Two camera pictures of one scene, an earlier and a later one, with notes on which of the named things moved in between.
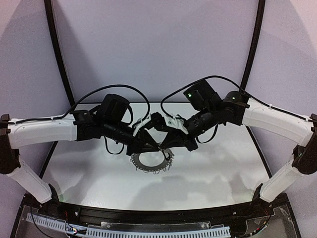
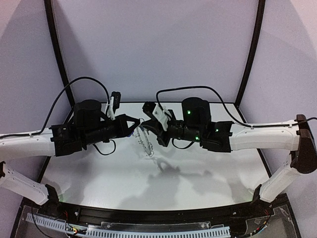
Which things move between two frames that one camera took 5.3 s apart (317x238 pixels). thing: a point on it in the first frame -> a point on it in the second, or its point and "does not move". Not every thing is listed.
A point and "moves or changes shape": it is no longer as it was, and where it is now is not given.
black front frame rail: [81, 214] does not move
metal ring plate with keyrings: [165, 164] moves or changes shape
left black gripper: [136, 141] -> [118, 126]
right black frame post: [260, 27] does not move
